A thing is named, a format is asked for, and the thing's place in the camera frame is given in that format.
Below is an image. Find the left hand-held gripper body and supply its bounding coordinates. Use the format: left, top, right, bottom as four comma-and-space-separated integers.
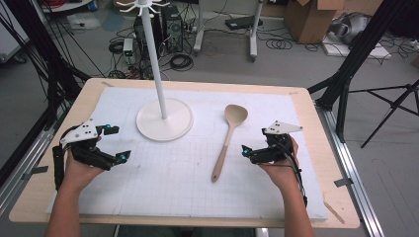
59, 118, 117, 172

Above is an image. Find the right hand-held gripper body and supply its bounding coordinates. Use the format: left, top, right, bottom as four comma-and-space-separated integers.
262, 119, 303, 165

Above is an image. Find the beige wooden spoon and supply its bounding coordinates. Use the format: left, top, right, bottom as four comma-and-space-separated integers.
210, 104, 249, 184

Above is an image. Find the person's right hand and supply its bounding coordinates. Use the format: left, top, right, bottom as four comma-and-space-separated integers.
258, 136, 301, 193

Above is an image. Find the person's left hand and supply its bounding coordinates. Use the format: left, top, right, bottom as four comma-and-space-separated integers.
61, 136, 107, 195

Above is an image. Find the white grid mat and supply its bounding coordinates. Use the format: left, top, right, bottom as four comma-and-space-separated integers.
45, 86, 330, 221

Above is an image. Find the white hanging rack stand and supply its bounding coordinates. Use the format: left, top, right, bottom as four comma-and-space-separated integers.
116, 0, 195, 143

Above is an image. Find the small white box device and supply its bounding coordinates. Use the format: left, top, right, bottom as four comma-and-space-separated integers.
123, 38, 134, 57

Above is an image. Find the thin wooden strip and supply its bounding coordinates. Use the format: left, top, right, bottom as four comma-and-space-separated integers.
323, 200, 346, 225

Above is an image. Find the white metal floor stand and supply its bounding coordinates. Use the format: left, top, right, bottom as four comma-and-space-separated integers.
193, 0, 265, 62

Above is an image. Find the black computer tower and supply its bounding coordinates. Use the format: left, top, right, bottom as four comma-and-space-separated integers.
132, 14, 164, 61
160, 4, 184, 54

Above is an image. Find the black flat box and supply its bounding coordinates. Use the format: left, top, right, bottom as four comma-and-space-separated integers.
224, 15, 264, 32

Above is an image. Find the black tripod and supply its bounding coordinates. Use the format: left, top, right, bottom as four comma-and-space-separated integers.
348, 78, 419, 149

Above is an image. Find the brown cardboard box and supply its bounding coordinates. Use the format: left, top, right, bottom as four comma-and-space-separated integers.
284, 0, 348, 45

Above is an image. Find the white flat board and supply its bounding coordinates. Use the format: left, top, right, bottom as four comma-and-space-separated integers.
320, 34, 393, 60

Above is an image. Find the grey rounded device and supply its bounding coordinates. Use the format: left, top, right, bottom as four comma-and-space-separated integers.
329, 12, 372, 45

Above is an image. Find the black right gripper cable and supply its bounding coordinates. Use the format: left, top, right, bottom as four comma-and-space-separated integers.
276, 139, 309, 208

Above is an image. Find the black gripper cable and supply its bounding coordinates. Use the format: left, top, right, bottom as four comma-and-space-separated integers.
51, 124, 82, 192
276, 139, 309, 208

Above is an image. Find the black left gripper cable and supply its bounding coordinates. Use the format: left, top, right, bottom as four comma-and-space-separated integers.
51, 124, 82, 192

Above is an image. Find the grey metal bracket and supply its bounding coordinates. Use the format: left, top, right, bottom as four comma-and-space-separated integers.
333, 177, 354, 189
21, 165, 49, 181

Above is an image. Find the black metal frame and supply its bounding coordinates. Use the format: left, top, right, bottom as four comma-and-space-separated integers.
307, 0, 411, 143
0, 0, 92, 190

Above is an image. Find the aluminium rail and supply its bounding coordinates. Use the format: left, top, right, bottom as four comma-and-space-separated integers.
314, 101, 385, 237
0, 127, 57, 215

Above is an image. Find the black cable coil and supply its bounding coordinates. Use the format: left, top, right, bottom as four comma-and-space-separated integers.
169, 52, 195, 72
108, 39, 125, 55
264, 38, 293, 51

